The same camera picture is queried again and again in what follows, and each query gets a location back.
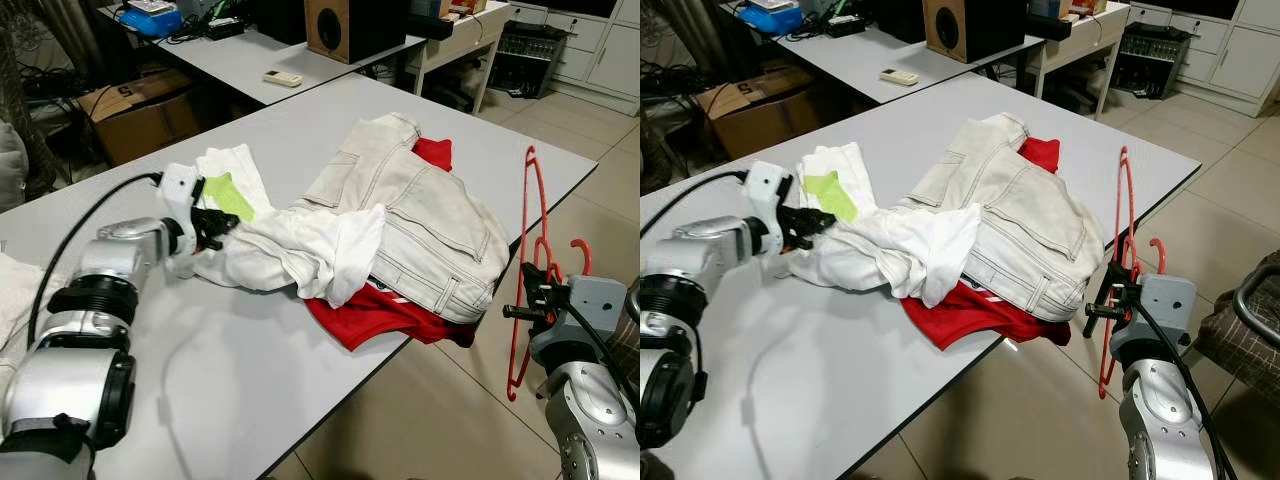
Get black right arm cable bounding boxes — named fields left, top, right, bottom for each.
left=555, top=305, right=641, bottom=411
left=1130, top=300, right=1226, bottom=480

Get cream denim garment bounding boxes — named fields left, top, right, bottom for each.
left=905, top=113, right=1109, bottom=323
left=290, top=113, right=513, bottom=326

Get red plastic hanger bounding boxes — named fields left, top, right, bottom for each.
left=505, top=145, right=593, bottom=403
left=1097, top=145, right=1168, bottom=399

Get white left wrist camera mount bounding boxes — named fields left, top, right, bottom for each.
left=157, top=163, right=208, bottom=279
left=745, top=160, right=796, bottom=276

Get plain white T-shirt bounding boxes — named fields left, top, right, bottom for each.
left=0, top=252, right=46, bottom=371

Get blue box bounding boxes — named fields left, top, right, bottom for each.
left=735, top=0, right=806, bottom=36
left=115, top=3, right=186, bottom=39

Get white drawer cabinets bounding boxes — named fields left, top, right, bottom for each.
left=1125, top=0, right=1280, bottom=116
left=510, top=0, right=641, bottom=116

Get brown cardboard box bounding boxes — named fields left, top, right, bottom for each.
left=697, top=65, right=816, bottom=161
left=78, top=68, right=206, bottom=166

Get white side desk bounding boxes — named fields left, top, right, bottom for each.
left=405, top=0, right=513, bottom=101
left=1030, top=0, right=1131, bottom=111

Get brown black speaker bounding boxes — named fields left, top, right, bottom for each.
left=922, top=0, right=1029, bottom=64
left=303, top=0, right=411, bottom=66

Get white T-shirt green print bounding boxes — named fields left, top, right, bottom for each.
left=185, top=145, right=389, bottom=309
left=800, top=143, right=986, bottom=309

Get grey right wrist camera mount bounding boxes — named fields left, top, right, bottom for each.
left=1135, top=272, right=1196, bottom=346
left=565, top=275, right=629, bottom=341

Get red garment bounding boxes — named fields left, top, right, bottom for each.
left=900, top=135, right=1073, bottom=351
left=303, top=135, right=479, bottom=353

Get black audio mixer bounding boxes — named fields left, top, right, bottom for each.
left=1108, top=22, right=1193, bottom=99
left=487, top=22, right=561, bottom=99

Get grey rectangular table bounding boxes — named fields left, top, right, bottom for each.
left=100, top=5, right=431, bottom=108
left=715, top=5, right=1051, bottom=106

